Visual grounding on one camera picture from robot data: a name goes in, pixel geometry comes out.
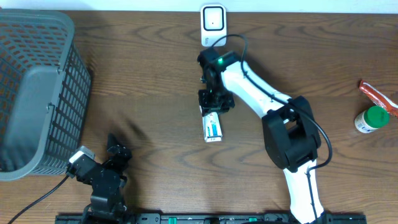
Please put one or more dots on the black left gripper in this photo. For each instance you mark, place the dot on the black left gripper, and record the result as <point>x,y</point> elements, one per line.
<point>123,154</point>

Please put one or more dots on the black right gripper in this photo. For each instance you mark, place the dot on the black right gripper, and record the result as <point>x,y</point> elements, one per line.
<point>206,106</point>

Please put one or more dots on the white Panadol box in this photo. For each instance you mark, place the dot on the white Panadol box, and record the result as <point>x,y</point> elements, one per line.
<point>212,128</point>

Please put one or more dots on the red chocolate bar wrapper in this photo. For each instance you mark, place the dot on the red chocolate bar wrapper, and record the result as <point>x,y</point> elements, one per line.
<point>378,98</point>

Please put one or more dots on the green lid jar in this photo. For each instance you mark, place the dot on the green lid jar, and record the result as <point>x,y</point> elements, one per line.
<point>371,119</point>

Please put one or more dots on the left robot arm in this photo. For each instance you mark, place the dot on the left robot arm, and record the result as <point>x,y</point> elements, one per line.
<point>107,179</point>

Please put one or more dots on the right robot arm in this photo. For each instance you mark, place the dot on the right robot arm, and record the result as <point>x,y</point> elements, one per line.
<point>290,138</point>

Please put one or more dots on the dark grey plastic basket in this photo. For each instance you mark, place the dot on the dark grey plastic basket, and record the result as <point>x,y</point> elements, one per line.
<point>45,90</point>

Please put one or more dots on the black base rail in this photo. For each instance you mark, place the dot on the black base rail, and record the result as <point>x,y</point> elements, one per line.
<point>156,218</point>

